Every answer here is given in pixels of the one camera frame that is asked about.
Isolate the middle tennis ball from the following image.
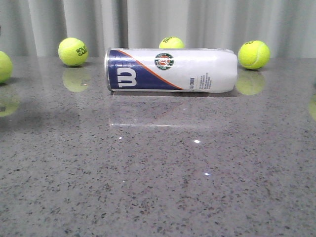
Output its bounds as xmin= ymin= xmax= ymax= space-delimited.
xmin=159 ymin=37 xmax=185 ymax=48

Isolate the tennis ball far left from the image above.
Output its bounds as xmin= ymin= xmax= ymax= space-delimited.
xmin=0 ymin=51 xmax=13 ymax=83

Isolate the white Wilson tennis ball can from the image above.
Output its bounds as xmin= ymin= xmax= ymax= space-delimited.
xmin=104 ymin=48 xmax=237 ymax=93

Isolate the tennis ball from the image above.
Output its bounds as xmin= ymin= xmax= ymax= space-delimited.
xmin=159 ymin=37 xmax=185 ymax=48
xmin=0 ymin=51 xmax=13 ymax=83
xmin=237 ymin=40 xmax=270 ymax=70

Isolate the grey pleated curtain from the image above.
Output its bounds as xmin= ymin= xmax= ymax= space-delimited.
xmin=0 ymin=0 xmax=316 ymax=58

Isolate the tennis ball Roland Garros print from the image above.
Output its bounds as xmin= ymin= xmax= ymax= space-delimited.
xmin=58 ymin=38 xmax=88 ymax=67

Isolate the right tennis ball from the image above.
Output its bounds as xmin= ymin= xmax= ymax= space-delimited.
xmin=237 ymin=40 xmax=270 ymax=70

